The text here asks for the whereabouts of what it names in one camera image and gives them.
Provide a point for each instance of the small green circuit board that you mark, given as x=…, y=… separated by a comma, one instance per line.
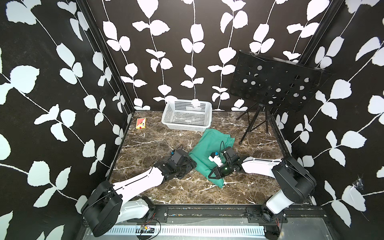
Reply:
x=146, y=230

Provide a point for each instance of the white slotted cable duct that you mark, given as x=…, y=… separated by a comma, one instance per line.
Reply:
x=190, y=231

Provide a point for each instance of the green long pants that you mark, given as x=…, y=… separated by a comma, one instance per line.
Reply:
x=212, y=141

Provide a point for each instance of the white plastic perforated basket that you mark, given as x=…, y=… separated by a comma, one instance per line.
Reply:
x=187, y=115

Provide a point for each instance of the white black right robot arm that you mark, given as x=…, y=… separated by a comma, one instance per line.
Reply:
x=295, y=182

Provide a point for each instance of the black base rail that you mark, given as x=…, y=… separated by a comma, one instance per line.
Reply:
x=248, y=213

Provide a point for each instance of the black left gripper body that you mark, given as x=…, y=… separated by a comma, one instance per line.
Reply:
x=181, y=171

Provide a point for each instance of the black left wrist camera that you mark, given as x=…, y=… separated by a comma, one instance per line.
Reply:
x=178, y=155

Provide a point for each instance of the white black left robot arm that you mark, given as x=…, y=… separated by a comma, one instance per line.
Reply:
x=110, y=204

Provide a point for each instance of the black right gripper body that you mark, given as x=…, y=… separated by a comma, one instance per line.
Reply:
x=224, y=170

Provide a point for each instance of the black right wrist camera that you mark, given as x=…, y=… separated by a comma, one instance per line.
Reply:
x=224, y=157

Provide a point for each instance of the yellow red playing card box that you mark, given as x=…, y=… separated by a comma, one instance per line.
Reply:
x=141, y=123

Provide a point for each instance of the black perforated music stand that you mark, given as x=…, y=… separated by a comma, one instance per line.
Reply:
x=274, y=84

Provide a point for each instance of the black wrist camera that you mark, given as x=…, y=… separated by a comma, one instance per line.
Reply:
x=224, y=157
x=178, y=155

